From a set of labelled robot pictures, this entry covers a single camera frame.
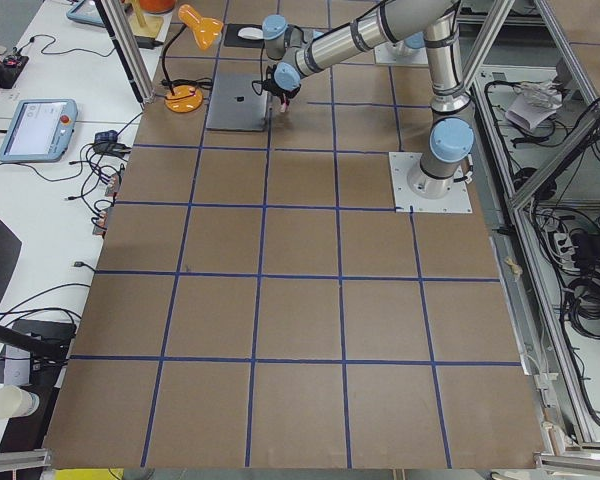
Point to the black power adapter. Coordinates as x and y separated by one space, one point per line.
145 42

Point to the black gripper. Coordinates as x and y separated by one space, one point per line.
289 93

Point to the white paper cup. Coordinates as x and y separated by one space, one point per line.
16 402

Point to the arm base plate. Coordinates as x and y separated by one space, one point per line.
415 192
400 55

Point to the silver closed laptop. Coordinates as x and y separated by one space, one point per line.
234 104

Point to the wooden stand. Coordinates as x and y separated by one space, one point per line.
141 23

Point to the black mousepad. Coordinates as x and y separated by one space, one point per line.
231 38

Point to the white computer mouse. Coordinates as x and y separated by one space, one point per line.
250 33

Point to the orange desk lamp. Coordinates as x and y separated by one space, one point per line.
196 37

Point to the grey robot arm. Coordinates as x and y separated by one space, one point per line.
297 53

